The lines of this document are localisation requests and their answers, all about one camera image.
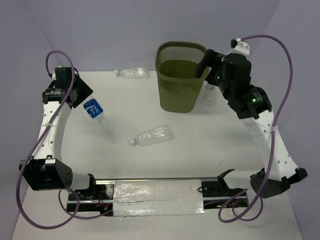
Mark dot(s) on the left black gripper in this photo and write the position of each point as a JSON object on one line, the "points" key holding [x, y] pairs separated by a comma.
{"points": [[86, 90]]}

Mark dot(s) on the olive green mesh bin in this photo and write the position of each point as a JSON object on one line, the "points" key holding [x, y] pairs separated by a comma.
{"points": [[175, 65]]}

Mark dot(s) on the white foil tape sheet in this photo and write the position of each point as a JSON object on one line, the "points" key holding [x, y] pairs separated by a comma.
{"points": [[157, 198]]}

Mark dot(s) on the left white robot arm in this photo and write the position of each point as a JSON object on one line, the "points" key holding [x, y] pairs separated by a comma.
{"points": [[45, 169]]}

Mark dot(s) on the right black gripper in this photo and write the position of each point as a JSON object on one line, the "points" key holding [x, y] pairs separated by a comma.
{"points": [[211, 59]]}

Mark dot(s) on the clear bottle table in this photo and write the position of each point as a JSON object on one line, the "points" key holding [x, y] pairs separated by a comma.
{"points": [[152, 136]]}

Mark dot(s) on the metal base rail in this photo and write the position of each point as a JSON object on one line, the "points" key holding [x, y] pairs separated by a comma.
{"points": [[102, 201]]}

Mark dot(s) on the clear bottle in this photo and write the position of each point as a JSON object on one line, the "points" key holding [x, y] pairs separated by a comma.
{"points": [[132, 73], [208, 97]]}

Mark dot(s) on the blue label plastic bottle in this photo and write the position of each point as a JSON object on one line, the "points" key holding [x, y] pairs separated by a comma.
{"points": [[94, 109]]}

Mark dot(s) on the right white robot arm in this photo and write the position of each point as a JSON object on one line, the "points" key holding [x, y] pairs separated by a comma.
{"points": [[256, 113]]}

